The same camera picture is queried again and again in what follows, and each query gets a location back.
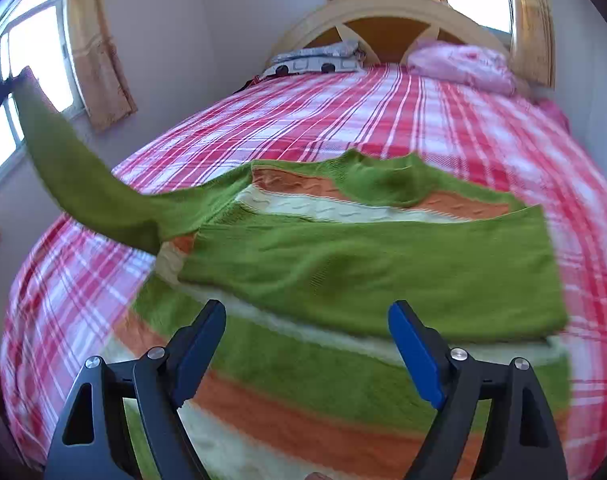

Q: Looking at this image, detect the cream wooden headboard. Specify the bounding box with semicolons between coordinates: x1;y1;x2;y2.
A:
266;0;514;68

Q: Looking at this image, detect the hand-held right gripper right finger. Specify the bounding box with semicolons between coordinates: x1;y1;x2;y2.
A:
388;300;569;480

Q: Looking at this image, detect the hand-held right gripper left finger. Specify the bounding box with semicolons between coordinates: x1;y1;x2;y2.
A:
43;299;227;480

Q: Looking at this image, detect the red white plaid bed sheet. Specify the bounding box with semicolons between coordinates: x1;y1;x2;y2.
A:
0;62;607;480

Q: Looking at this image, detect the green orange striped knit sweater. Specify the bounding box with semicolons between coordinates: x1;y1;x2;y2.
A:
14;77;571;480

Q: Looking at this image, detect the pink pillow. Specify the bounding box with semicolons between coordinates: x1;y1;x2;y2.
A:
407;40;519;97

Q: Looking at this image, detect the white framed window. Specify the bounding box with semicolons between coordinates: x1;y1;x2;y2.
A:
0;0;89;196

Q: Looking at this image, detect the grey patterned pillow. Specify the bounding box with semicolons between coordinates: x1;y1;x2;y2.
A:
260;39;367;78

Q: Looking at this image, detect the pink cloth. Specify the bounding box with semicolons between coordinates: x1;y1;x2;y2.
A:
536;97;571;131

